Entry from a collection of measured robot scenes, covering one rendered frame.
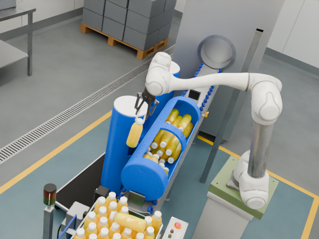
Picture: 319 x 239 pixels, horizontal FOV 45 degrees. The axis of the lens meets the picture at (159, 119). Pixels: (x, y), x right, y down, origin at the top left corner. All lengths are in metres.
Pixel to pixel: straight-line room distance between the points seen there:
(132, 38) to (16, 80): 1.86
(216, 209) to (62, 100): 2.75
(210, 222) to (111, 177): 1.05
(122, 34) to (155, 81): 4.23
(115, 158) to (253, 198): 1.37
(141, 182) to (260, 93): 0.89
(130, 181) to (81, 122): 2.22
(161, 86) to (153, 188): 0.72
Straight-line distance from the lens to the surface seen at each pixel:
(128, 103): 3.08
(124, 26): 6.02
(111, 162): 3.30
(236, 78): 2.08
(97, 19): 6.30
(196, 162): 4.31
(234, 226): 2.68
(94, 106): 4.78
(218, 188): 2.53
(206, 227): 2.79
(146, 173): 2.29
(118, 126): 3.04
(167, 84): 1.91
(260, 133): 2.07
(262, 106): 1.91
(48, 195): 2.03
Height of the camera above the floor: 2.75
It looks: 35 degrees down
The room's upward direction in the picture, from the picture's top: 14 degrees clockwise
